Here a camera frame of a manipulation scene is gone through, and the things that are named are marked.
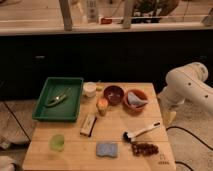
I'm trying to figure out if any black cable on floor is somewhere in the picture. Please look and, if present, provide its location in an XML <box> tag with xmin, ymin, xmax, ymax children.
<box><xmin>166</xmin><ymin>125</ymin><xmax>213</xmax><ymax>171</ymax></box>

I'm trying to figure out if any grey cloth in bowl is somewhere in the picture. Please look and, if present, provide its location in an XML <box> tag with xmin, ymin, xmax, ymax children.
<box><xmin>127</xmin><ymin>92</ymin><xmax>148</xmax><ymax>107</ymax></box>

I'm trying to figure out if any dark red bowl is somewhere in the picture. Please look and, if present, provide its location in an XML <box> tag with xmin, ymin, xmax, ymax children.
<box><xmin>103</xmin><ymin>85</ymin><xmax>124</xmax><ymax>106</ymax></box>

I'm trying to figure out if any wooden block with black edge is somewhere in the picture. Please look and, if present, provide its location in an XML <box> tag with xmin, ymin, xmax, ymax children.
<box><xmin>80</xmin><ymin>115</ymin><xmax>97</xmax><ymax>137</ymax></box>

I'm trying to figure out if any blue sponge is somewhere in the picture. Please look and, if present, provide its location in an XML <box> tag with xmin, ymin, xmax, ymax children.
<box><xmin>96</xmin><ymin>143</ymin><xmax>118</xmax><ymax>158</ymax></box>

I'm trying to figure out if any green plastic cup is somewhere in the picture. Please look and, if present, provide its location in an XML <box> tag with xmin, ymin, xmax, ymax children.
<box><xmin>49</xmin><ymin>134</ymin><xmax>65</xmax><ymax>151</ymax></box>

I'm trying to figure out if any green plastic tray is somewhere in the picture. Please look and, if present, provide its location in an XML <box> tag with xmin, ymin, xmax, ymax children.
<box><xmin>32</xmin><ymin>77</ymin><xmax>84</xmax><ymax>122</ymax></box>

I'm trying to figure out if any green chili pepper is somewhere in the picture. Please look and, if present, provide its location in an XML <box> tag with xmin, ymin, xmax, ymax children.
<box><xmin>46</xmin><ymin>88</ymin><xmax>71</xmax><ymax>108</ymax></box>

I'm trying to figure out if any white small cup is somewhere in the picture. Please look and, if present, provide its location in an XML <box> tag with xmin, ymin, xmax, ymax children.
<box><xmin>83</xmin><ymin>82</ymin><xmax>97</xmax><ymax>97</ymax></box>

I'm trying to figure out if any orange bowl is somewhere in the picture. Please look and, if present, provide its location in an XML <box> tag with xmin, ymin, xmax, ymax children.
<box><xmin>123</xmin><ymin>89</ymin><xmax>148</xmax><ymax>112</ymax></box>

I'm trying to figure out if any white handled black brush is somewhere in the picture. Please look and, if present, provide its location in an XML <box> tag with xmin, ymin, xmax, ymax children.
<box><xmin>123</xmin><ymin>122</ymin><xmax>160</xmax><ymax>143</ymax></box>

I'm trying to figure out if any bunch of red grapes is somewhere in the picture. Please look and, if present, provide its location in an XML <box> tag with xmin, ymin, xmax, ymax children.
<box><xmin>131</xmin><ymin>143</ymin><xmax>159</xmax><ymax>156</ymax></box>

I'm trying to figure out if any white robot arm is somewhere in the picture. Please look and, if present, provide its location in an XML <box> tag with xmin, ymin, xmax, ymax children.
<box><xmin>157</xmin><ymin>62</ymin><xmax>213</xmax><ymax>126</ymax></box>

